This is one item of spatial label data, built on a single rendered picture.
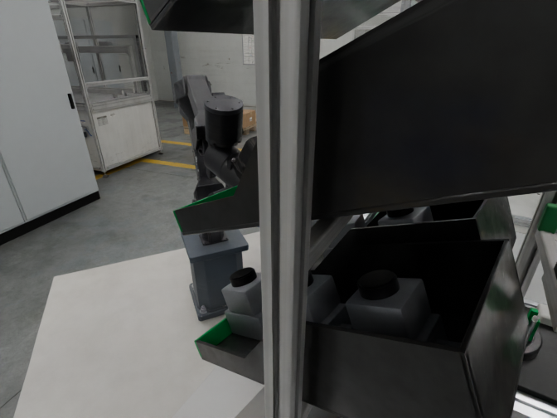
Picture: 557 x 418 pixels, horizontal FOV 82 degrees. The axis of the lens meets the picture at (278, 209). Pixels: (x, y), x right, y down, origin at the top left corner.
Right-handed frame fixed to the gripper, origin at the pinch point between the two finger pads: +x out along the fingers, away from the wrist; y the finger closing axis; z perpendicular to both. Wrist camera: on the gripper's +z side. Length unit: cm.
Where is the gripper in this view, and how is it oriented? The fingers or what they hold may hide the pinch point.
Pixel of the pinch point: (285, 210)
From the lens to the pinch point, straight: 46.7
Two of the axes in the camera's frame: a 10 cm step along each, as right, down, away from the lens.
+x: 6.8, 5.6, -4.8
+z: 1.6, -7.5, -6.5
